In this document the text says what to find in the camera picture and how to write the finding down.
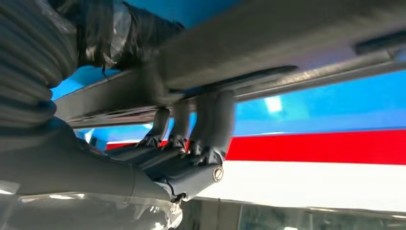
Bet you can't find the blue metal shelf rack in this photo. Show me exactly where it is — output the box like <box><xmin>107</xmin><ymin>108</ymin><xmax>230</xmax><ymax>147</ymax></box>
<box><xmin>50</xmin><ymin>0</ymin><xmax>406</xmax><ymax>151</ymax></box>

